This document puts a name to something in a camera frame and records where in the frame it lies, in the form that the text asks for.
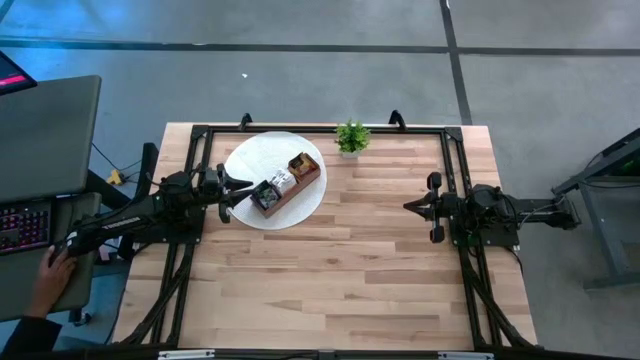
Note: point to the person's hand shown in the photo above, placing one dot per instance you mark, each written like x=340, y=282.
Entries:
x=50, y=282

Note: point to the grey keyboard shelf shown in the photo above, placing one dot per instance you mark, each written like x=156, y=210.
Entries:
x=15, y=272

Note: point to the monitor with pink screen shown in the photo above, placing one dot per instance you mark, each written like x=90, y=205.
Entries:
x=12, y=77

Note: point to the yellow power plug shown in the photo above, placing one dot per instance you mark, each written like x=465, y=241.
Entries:
x=116, y=177

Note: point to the orange fruit tea bag packet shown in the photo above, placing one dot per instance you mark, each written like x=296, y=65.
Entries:
x=301, y=165

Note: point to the silver aluminium rail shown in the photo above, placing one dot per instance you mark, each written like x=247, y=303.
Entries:
x=187, y=355
x=465, y=356

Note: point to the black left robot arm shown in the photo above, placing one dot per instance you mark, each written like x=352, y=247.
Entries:
x=125, y=220

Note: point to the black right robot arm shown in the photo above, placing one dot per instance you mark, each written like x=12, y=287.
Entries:
x=540, y=212

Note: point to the grey metal stand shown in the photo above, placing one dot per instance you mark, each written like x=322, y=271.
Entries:
x=597, y=240

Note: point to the black metal table frame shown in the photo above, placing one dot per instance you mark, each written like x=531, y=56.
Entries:
x=425, y=130

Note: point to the dark blue tea bag packet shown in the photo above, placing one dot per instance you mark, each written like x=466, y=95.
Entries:
x=267, y=196

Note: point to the wooden tea organizer box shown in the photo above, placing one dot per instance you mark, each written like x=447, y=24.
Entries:
x=295, y=192

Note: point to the white round plate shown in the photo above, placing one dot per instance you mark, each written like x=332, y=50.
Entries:
x=260, y=150

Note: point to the white plastic bag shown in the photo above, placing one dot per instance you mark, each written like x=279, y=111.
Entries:
x=106, y=254

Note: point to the grey desk top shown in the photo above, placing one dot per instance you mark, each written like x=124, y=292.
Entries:
x=45, y=135

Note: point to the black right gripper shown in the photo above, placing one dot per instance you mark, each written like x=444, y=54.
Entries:
x=450, y=207

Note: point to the backlit black keyboard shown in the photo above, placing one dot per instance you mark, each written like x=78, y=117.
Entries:
x=22, y=227

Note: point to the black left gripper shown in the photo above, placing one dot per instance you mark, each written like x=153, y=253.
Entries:
x=212, y=187

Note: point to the green plant in white pot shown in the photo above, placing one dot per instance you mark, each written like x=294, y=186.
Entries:
x=352, y=137

